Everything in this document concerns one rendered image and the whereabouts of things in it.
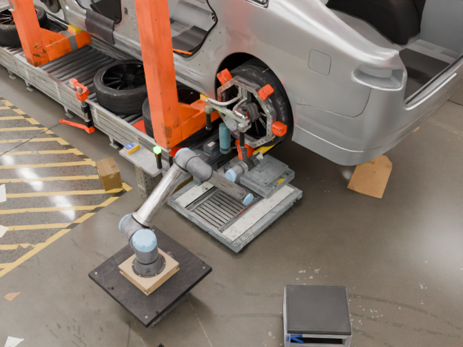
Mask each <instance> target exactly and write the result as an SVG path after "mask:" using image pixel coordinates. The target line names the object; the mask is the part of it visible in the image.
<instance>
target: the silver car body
mask: <svg viewBox="0 0 463 347"><path fill-rule="evenodd" d="M167 1H168V8H169V22H170V28H171V36H172V49H173V56H174V69H175V77H176V80H177V81H178V82H180V83H182V84H184V85H186V86H188V87H190V88H192V89H194V90H196V91H197V92H200V93H201V94H204V95H206V96H208V97H210V98H212V99H214V91H213V82H214V73H215V71H216V67H217V65H218V63H219V62H220V60H221V59H222V58H223V57H224V56H225V55H227V54H229V53H231V52H236V51H242V52H248V53H250V54H253V55H255V56H257V57H258V58H260V59H262V60H263V61H264V62H265V63H266V64H268V66H269V67H270V68H271V69H272V70H273V71H274V72H275V73H276V75H277V76H278V78H279V79H280V80H281V82H282V84H283V85H284V87H285V89H286V91H287V94H288V96H289V99H290V101H291V106H292V109H293V113H294V124H295V125H294V137H293V141H294V142H296V143H298V144H299V145H302V146H303V147H306V148H307V149H310V150H312V151H313V152H315V153H317V154H319V155H321V156H323V157H325V158H327V159H329V160H330V161H332V162H334V163H337V164H339V165H344V166H354V165H360V164H362V163H366V162H369V161H370V160H373V159H374V158H377V157H378V156H381V155H382V154H384V153H385V152H387V151H388V150H390V149H391V148H393V147H395V146H396V145H397V144H398V143H399V142H401V141H402V140H403V139H405V138H406V137H407V136H408V135H409V134H410V133H411V132H413V131H414V130H415V129H416V128H417V127H419V126H420V125H421V124H422V123H423V122H424V121H425V120H426V119H427V118H428V117H429V116H430V115H431V114H432V113H433V112H434V111H436V110H437V109H438V108H439V107H440V106H441V105H442V104H443V103H444V102H445V101H447V100H448V99H449V98H450V97H451V96H452V95H453V94H454V93H455V92H456V90H457V89H458V88H459V87H460V86H461V84H463V0H167ZM40 2H42V3H44V4H45V6H46V7H47V9H48V10H49V11H50V12H52V13H58V12H59V10H60V9H61V10H62V11H63V15H64V17H65V22H68V23H70V24H72V25H73V26H75V27H77V28H79V29H81V30H83V31H85V32H87V29H86V26H85V18H86V14H85V13H86V9H87V8H89V9H90V10H93V11H95V12H97V13H99V14H101V15H103V16H104V17H107V18H109V19H111V20H113V21H115V22H114V31H113V39H114V44H115V45H112V44H111V43H109V42H107V41H106V40H105V39H104V38H103V37H101V36H99V35H97V34H95V33H90V32H88V33H89V34H91V35H93V36H95V37H96V38H98V39H100V40H102V41H105V42H106V43H109V44H110V45H112V46H114V47H116V48H118V49H120V50H122V51H124V52H126V53H128V54H130V55H131V56H133V57H135V58H137V59H139V60H141V61H142V62H143V56H142V52H141V42H140V37H139V32H138V23H137V18H136V8H135V3H134V0H40Z"/></svg>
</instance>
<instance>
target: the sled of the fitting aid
mask: <svg viewBox="0 0 463 347"><path fill-rule="evenodd" d="M231 168H232V167H231V166H230V162H229V163H228V164H226V165H225V166H224V173H226V172H227V171H228V170H229V169H231ZM294 174H295V171H293V170H292V169H290V168H288V170H286V171H285V172H284V173H283V174H281V175H280V176H279V177H277V179H275V180H274V181H273V182H271V183H270V184H269V185H267V186H266V187H264V186H263V185H261V184H260V183H258V182H256V181H255V180H253V179H251V178H250V177H248V176H246V175H245V174H243V175H242V176H241V177H240V183H241V184H243V185H245V186H246V187H248V188H250V189H251V190H253V191H255V192H256V193H258V194H259V195H261V196H262V197H264V198H266V199H269V198H270V197H272V196H273V195H274V194H275V193H276V192H277V191H279V190H280V189H281V188H283V187H284V186H285V185H286V184H287V183H288V182H290V181H291V180H292V179H293V178H294Z"/></svg>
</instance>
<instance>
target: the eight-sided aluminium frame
mask: <svg viewBox="0 0 463 347"><path fill-rule="evenodd" d="M233 84H234V85H237V86H240V87H242V88H243V89H245V90H247V91H249V92H251V93H253V94H254V96H255V97H256V99H257V100H258V102H259V103H260V105H261V107H262V108H263V110H264V112H265V113H266V115H267V135H266V136H264V137H262V138H260V139H258V140H257V139H255V138H253V137H251V136H250V135H248V134H246V133H245V143H246V144H247V145H249V146H251V147H253V148H256V147H258V146H260V145H262V144H265V143H267V142H269V141H270V140H272V139H273V138H275V137H276V135H275V134H273V133H271V125H272V124H274V123H275V122H276V117H277V115H276V110H275V109H274V108H273V106H272V104H271V103H270V101H269V99H268V98H266V99H265V100H264V101H262V100H261V99H260V97H259V96H258V95H257V93H258V92H259V91H260V90H261V89H262V88H261V86H259V85H257V84H255V83H252V82H251V81H248V80H246V79H244V78H242V77H240V76H235V77H234V78H232V79H230V80H229V81H227V82H226V83H225V84H224V85H222V86H220V87H219V88H218V89H217V93H218V102H222V103H224V102H227V93H226V89H228V88H229V87H231V86H232V85H233ZM218 113H219V115H220V117H221V118H222V120H223V121H224V122H225V116H226V114H224V113H222V112H220V111H218ZM230 132H231V135H232V136H233V137H234V138H237V139H239V140H240V131H239V130H238V129H236V130H234V131H233V130H230Z"/></svg>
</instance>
